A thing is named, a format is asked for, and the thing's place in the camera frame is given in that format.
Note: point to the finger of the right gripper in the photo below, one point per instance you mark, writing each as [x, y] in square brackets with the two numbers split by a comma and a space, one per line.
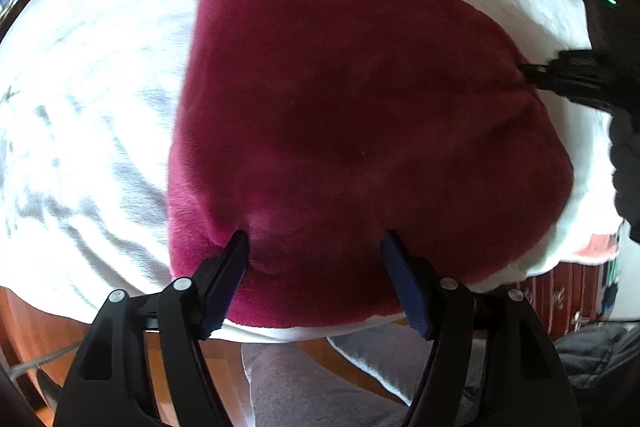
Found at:
[538, 76]

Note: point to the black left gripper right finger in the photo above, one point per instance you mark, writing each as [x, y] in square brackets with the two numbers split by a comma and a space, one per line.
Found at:
[491, 361]

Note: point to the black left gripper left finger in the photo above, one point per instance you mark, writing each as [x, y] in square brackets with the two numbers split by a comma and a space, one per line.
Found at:
[109, 383]

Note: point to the red fleece pants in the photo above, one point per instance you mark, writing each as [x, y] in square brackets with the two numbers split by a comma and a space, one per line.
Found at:
[315, 126]

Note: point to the wooden drawer cabinet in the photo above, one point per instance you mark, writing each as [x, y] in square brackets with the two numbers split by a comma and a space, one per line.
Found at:
[571, 296]

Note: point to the grey trouser leg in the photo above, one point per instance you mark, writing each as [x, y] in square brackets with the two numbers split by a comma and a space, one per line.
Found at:
[289, 388]

